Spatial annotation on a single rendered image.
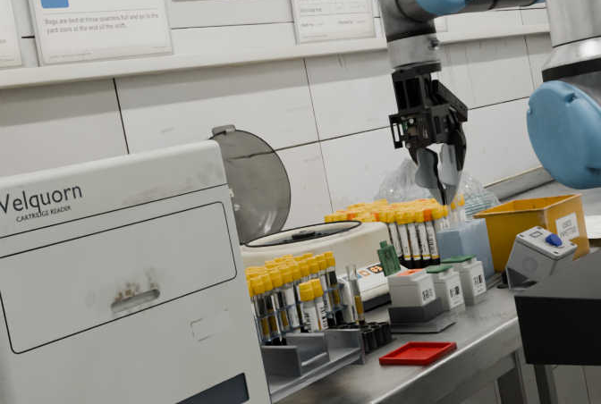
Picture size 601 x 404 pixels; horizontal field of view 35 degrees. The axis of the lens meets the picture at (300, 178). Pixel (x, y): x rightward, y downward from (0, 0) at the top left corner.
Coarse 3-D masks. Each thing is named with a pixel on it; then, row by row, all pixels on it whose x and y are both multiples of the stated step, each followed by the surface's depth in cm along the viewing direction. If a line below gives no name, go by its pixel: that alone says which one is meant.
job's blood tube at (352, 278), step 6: (348, 270) 125; (354, 270) 125; (348, 276) 125; (354, 276) 125; (354, 282) 125; (354, 288) 125; (354, 294) 125; (360, 294) 125; (354, 300) 125; (360, 300) 125; (354, 306) 125; (360, 306) 125; (354, 312) 125; (360, 312) 125; (360, 318) 125
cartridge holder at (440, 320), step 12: (432, 300) 126; (396, 312) 126; (408, 312) 125; (420, 312) 124; (432, 312) 125; (444, 312) 128; (396, 324) 126; (408, 324) 125; (420, 324) 124; (432, 324) 123; (444, 324) 124
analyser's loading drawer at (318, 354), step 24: (288, 336) 106; (312, 336) 103; (336, 336) 108; (360, 336) 106; (264, 360) 102; (288, 360) 100; (312, 360) 100; (336, 360) 103; (360, 360) 106; (288, 384) 97
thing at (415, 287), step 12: (396, 276) 126; (408, 276) 125; (420, 276) 126; (396, 288) 126; (408, 288) 125; (420, 288) 125; (432, 288) 127; (396, 300) 127; (408, 300) 125; (420, 300) 124
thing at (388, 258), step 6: (384, 246) 129; (390, 246) 129; (378, 252) 127; (384, 252) 128; (390, 252) 129; (384, 258) 128; (390, 258) 129; (396, 258) 130; (384, 264) 128; (390, 264) 129; (396, 264) 130; (384, 270) 127; (390, 270) 128; (396, 270) 129
